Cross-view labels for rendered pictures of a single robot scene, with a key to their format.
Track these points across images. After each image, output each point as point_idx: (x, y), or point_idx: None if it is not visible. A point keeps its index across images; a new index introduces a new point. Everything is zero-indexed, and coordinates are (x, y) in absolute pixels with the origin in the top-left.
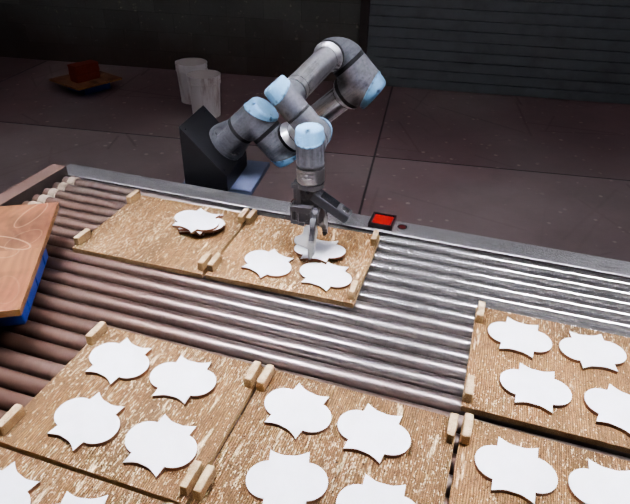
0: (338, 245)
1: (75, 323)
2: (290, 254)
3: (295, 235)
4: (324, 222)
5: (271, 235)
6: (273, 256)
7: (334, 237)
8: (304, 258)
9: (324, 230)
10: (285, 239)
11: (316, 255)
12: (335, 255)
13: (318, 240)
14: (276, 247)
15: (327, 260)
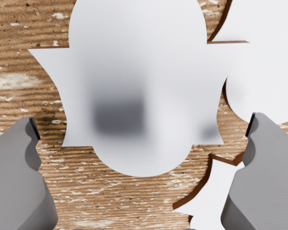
0: (72, 33)
1: None
2: (178, 169)
3: (72, 190)
4: (35, 188)
5: (105, 228)
6: (214, 201)
7: None
8: (219, 132)
9: (31, 136)
10: (107, 201)
11: (194, 101)
12: (178, 15)
13: (73, 128)
14: (155, 205)
15: (226, 42)
